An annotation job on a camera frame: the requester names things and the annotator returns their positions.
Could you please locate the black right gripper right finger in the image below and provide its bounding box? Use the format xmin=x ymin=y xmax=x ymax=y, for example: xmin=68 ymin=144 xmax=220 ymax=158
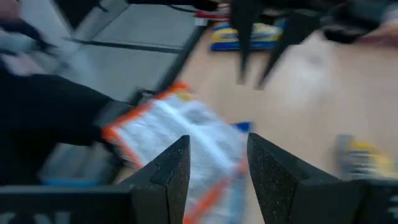
xmin=247 ymin=133 xmax=358 ymax=224

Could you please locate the orange Maruchan ramen packet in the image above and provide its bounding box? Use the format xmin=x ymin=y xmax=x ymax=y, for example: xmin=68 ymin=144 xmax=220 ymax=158
xmin=101 ymin=81 xmax=252 ymax=224

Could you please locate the blue Maruchan ramen packet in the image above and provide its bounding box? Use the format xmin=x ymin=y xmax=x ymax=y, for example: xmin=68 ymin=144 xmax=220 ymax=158
xmin=229 ymin=121 xmax=254 ymax=134
xmin=335 ymin=133 xmax=398 ymax=181
xmin=210 ymin=21 xmax=284 ymax=52

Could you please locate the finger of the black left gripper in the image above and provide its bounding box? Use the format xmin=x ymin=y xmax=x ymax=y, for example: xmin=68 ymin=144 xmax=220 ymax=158
xmin=229 ymin=0 xmax=261 ymax=85
xmin=256 ymin=12 xmax=315 ymax=91

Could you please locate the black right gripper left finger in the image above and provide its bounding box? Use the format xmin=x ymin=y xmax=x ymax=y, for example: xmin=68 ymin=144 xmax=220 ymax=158
xmin=119 ymin=134 xmax=192 ymax=224

